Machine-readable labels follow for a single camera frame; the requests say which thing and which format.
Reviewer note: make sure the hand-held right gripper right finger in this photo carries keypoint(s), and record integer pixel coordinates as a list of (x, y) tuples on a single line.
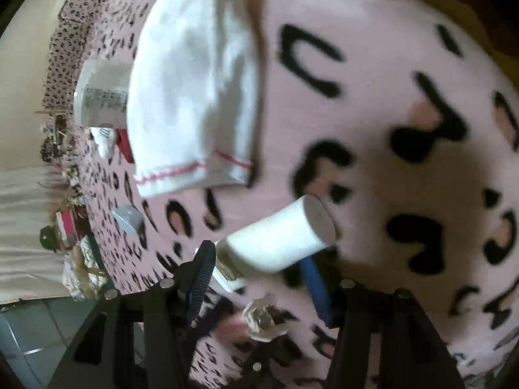
[(318, 291)]

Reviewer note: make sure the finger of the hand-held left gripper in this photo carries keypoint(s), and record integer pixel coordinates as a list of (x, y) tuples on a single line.
[(256, 366)]

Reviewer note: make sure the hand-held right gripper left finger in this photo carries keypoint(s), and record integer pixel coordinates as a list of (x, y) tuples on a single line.
[(198, 291)]

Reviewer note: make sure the white tube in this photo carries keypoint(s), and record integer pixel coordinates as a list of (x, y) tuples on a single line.
[(275, 235)]

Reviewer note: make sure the white plastic-wrapped pack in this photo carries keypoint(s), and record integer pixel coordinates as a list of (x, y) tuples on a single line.
[(101, 97)]

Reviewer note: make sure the white sock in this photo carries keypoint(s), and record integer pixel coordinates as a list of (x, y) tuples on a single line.
[(190, 69)]

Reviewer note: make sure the yellow cartoon-print carton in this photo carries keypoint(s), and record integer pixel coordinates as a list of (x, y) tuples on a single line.
[(127, 219)]

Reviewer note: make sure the pink box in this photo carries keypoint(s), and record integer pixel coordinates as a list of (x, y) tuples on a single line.
[(65, 227)]

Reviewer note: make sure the green cap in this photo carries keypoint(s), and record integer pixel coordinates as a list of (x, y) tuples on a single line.
[(50, 239)]

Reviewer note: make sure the small red cardboard box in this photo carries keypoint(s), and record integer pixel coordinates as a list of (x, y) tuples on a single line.
[(125, 146)]

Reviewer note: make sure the square white cat plush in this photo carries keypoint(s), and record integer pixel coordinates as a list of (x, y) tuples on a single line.
[(101, 137)]

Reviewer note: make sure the white curtain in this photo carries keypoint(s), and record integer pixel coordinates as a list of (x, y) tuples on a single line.
[(24, 231)]

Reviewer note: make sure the cluttered shelf of small items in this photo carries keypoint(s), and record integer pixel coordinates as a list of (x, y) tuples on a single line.
[(56, 146)]

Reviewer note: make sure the pink leopard print blanket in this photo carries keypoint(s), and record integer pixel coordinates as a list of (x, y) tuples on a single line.
[(365, 69)]

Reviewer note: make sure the leopard print pillow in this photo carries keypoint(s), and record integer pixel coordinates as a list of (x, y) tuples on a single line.
[(69, 40)]

